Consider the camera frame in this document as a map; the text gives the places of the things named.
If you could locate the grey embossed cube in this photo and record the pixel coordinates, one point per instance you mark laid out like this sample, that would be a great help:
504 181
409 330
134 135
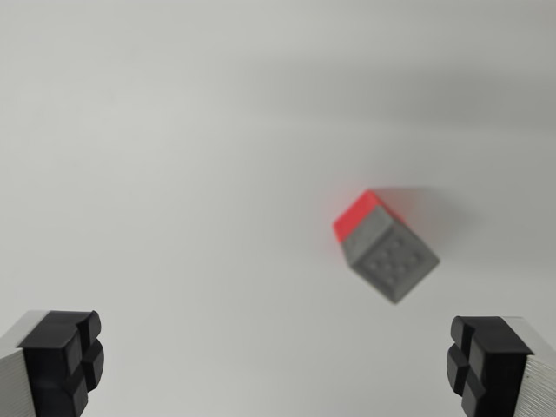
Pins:
393 260

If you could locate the red embossed cube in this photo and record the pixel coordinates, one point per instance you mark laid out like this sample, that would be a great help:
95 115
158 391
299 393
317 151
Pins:
354 215

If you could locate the black-padded silver gripper left finger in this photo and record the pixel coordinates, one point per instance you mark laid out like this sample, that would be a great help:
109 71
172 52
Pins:
48 365

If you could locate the black-padded silver gripper right finger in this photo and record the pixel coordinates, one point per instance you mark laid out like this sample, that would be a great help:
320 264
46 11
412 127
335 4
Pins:
499 369

